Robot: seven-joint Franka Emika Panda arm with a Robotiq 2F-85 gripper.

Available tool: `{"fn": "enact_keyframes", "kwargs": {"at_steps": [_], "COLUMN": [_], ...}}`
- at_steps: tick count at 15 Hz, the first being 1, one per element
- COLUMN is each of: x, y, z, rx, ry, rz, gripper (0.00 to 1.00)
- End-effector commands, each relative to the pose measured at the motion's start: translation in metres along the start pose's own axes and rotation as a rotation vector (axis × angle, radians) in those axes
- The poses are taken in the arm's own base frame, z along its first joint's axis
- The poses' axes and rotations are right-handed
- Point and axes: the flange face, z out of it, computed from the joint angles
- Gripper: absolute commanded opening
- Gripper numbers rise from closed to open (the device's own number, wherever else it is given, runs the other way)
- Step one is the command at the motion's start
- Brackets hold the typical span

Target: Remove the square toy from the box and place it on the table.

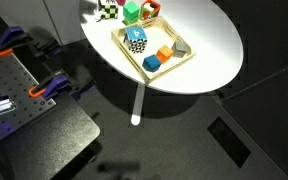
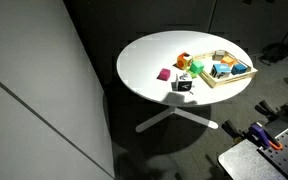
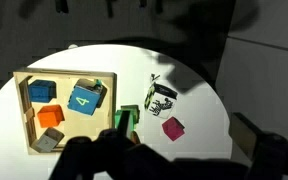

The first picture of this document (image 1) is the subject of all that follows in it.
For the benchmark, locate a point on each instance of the pink cube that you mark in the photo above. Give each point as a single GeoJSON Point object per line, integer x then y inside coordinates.
{"type": "Point", "coordinates": [121, 2]}

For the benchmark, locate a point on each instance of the black floor vent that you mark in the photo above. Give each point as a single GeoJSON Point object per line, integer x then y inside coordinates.
{"type": "Point", "coordinates": [229, 141]}

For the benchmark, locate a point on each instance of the orange clamp near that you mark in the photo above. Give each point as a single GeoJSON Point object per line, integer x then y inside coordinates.
{"type": "Point", "coordinates": [55, 85]}

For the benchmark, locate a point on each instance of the wooden tray box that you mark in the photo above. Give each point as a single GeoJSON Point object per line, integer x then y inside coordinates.
{"type": "Point", "coordinates": [160, 32]}

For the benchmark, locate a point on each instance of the perforated metal breadboard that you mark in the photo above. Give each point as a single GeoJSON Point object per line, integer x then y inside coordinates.
{"type": "Point", "coordinates": [14, 76]}

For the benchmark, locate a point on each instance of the white table base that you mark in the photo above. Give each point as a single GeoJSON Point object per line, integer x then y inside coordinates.
{"type": "Point", "coordinates": [138, 103]}

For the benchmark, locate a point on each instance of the small blue cube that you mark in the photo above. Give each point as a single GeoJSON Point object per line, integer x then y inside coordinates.
{"type": "Point", "coordinates": [150, 62]}

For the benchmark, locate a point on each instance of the green cube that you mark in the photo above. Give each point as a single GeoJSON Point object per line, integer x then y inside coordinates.
{"type": "Point", "coordinates": [131, 11]}

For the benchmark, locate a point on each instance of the small grey cube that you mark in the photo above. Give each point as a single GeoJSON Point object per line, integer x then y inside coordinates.
{"type": "Point", "coordinates": [180, 46]}

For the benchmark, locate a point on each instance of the orange clamp far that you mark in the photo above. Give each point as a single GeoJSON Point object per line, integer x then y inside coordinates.
{"type": "Point", "coordinates": [12, 36]}

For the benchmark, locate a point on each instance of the small orange cube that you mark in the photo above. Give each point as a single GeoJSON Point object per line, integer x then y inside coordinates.
{"type": "Point", "coordinates": [165, 52]}

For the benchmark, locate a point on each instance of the black checkered cube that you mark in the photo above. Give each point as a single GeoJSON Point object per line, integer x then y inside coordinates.
{"type": "Point", "coordinates": [109, 11]}

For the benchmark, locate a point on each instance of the orange clamp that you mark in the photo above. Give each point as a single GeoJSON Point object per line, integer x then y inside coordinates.
{"type": "Point", "coordinates": [12, 36]}
{"type": "Point", "coordinates": [55, 85]}

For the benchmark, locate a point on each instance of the black cart top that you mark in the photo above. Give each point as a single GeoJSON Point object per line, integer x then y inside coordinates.
{"type": "Point", "coordinates": [50, 140]}

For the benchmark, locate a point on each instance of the orange cube with holes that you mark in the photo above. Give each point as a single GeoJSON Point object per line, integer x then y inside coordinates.
{"type": "Point", "coordinates": [157, 8]}

